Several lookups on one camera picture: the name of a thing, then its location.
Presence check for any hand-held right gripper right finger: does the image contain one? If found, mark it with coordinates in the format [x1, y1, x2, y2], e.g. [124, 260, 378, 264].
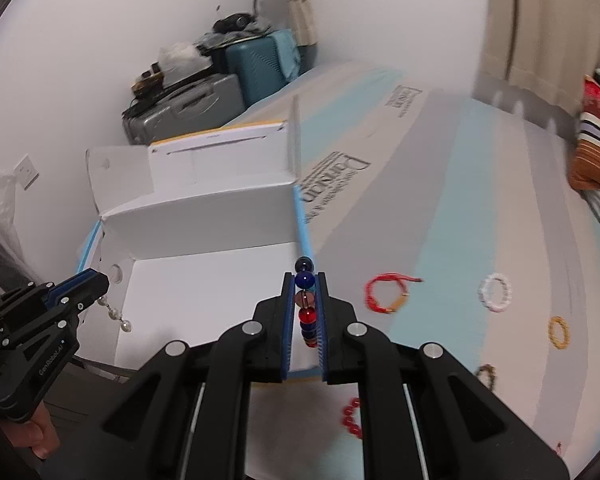
[314, 272, 571, 480]

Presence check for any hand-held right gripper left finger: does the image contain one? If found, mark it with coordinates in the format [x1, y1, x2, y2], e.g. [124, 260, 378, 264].
[40, 272, 301, 480]

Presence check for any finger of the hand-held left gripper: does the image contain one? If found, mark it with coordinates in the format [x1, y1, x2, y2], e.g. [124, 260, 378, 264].
[55, 271, 111, 315]
[40, 269, 95, 302]

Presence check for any pearl bracelet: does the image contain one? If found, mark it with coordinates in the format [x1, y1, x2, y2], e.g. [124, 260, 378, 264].
[96, 296, 133, 333]

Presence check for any multicolour glass bead bracelet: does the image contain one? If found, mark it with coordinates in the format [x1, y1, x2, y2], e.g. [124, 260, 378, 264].
[294, 256, 318, 348]

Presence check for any white cardboard box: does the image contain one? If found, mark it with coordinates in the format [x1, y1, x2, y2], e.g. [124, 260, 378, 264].
[75, 94, 327, 383]

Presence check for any red bead bracelet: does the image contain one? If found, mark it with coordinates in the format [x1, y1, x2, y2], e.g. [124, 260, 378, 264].
[341, 396, 363, 441]

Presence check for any yellow bead bracelet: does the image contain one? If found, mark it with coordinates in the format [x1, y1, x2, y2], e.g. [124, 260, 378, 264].
[547, 316, 572, 350]

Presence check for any person's left hand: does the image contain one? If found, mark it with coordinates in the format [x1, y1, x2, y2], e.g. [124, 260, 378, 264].
[0, 400, 61, 461]

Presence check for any plastic-wrapped mattress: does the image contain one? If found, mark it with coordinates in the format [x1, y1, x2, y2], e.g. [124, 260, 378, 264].
[220, 62, 600, 480]

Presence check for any grey suitcase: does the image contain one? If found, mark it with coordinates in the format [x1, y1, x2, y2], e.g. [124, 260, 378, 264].
[121, 72, 246, 147]

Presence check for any white plastic bag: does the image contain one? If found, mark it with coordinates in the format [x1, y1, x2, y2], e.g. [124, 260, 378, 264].
[158, 41, 208, 78]

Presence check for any teal suitcase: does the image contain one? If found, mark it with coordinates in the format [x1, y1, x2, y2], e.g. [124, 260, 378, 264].
[224, 30, 303, 106]

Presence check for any light blue cloth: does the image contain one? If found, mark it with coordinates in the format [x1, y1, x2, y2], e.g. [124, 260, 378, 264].
[272, 29, 303, 81]

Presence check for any black bag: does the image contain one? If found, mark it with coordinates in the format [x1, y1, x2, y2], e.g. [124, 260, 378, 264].
[212, 12, 253, 33]

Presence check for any narrow beige curtain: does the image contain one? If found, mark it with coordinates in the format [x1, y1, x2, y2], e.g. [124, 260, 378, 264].
[280, 0, 321, 68]

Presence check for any striped folded blanket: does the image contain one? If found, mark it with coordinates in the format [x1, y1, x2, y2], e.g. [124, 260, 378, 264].
[567, 112, 600, 191]

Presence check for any wide beige curtain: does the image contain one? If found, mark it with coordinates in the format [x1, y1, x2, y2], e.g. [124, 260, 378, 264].
[472, 0, 600, 133]

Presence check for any red string bracelet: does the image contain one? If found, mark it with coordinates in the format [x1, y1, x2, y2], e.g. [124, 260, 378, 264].
[364, 272, 426, 315]

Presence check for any white wall socket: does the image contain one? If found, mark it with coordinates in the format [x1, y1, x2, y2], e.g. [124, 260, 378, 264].
[12, 154, 40, 190]

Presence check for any white bead bracelet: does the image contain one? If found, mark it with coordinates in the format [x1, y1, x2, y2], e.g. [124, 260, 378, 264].
[477, 272, 512, 313]

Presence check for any dark bead bracelet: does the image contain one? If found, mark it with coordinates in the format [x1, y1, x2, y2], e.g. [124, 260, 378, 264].
[475, 364, 498, 391]

